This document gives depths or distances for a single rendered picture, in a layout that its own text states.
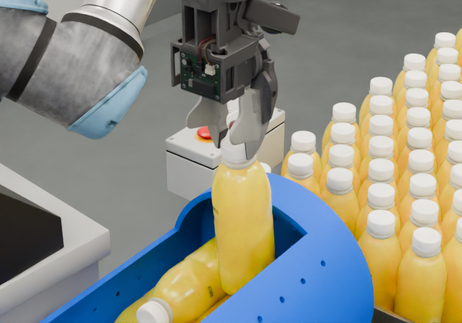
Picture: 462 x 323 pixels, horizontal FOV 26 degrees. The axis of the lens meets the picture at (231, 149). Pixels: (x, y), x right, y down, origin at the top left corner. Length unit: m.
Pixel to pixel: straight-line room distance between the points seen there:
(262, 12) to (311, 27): 3.74
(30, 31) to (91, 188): 2.33
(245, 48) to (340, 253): 0.32
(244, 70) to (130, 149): 2.75
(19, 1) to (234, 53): 0.34
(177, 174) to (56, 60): 0.45
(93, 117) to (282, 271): 0.31
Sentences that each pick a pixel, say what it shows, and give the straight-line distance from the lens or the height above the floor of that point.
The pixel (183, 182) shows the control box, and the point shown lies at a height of 1.03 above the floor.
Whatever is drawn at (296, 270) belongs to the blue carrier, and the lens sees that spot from 1.17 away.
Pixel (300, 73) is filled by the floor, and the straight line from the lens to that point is 4.35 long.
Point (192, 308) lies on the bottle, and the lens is 1.24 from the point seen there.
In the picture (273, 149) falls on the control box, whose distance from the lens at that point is 1.71.
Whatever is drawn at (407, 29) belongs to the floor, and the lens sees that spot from 4.84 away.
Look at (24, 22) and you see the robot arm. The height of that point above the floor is 1.42.
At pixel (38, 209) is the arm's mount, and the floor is 1.23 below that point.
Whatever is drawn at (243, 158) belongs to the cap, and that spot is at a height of 1.33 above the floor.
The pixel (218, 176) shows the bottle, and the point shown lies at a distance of 1.15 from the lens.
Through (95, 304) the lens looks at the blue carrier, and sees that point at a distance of 1.28.
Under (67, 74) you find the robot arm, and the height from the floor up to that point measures 1.36.
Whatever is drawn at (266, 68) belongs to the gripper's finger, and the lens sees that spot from 1.07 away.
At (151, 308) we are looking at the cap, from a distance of 1.22.
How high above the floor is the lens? 1.91
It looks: 30 degrees down
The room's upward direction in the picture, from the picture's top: straight up
